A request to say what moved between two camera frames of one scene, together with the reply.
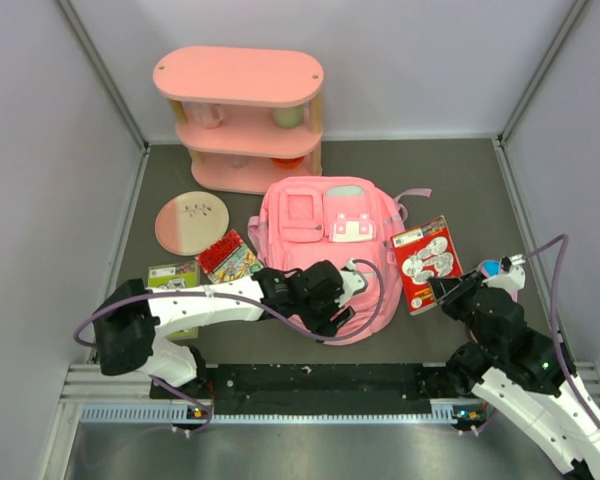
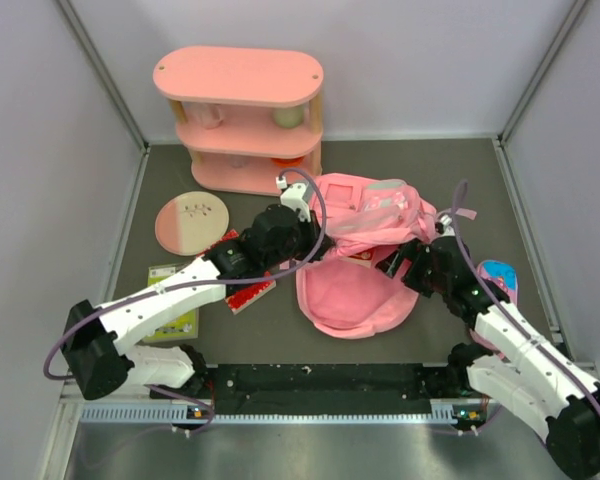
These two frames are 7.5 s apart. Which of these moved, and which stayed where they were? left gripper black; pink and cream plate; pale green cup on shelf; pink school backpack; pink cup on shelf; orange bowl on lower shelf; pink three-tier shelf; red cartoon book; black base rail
Moved: red cartoon book; left gripper black; pink school backpack
Stayed: black base rail; pink three-tier shelf; pale green cup on shelf; pink and cream plate; orange bowl on lower shelf; pink cup on shelf
